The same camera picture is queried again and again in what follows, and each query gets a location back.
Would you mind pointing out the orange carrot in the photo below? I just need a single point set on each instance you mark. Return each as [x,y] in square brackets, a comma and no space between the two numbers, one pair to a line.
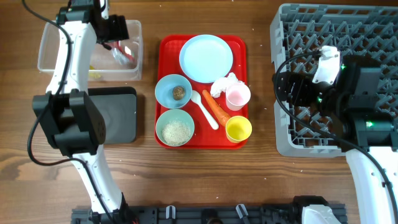
[221,115]

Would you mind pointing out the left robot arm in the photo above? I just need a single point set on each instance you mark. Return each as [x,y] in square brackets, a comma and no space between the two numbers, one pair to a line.
[69,119]

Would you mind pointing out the snack wrapper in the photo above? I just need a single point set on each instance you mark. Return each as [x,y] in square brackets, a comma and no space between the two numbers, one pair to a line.
[121,53]

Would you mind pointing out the white tissue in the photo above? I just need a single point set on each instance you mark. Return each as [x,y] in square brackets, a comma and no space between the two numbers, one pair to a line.
[220,85]

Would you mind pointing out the light blue plate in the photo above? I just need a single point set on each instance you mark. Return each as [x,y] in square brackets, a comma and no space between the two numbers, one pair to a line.
[205,58]

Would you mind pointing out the brown food ball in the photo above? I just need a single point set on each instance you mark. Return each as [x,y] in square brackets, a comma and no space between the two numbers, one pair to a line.
[178,93]

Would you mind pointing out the grey dishwasher rack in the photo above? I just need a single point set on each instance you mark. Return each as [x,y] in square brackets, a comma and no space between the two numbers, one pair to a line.
[369,31]

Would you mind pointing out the light blue bowl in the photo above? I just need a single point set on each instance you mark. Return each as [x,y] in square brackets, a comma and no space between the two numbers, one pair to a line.
[164,91]

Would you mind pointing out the pink plastic cup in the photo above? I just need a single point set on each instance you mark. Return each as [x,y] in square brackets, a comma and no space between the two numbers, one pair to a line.
[237,96]

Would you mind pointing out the yellow plastic cup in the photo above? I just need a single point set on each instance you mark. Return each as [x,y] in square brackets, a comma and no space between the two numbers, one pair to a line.
[238,129]

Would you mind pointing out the black food waste tray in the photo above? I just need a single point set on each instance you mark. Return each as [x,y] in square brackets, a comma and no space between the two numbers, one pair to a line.
[118,107]

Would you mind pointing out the white rice pile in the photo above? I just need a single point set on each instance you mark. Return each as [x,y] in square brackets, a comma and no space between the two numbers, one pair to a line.
[176,133]

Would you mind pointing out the white plastic spoon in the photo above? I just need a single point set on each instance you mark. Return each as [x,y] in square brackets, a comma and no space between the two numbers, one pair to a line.
[196,98]

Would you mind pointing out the red serving tray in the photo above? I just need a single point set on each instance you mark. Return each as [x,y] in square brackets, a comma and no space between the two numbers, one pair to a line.
[204,136]

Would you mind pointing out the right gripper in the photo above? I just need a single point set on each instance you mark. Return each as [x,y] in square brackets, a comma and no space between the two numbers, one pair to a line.
[302,81]

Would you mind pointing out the clear plastic waste bin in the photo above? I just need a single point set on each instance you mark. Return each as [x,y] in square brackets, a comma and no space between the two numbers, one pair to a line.
[103,66]

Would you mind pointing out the mint green bowl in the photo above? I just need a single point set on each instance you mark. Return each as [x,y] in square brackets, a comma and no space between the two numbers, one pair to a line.
[173,115]

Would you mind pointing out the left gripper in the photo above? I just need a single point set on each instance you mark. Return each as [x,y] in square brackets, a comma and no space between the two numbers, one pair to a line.
[120,31]

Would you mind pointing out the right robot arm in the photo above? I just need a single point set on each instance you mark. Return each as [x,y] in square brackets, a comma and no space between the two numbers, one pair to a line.
[345,91]

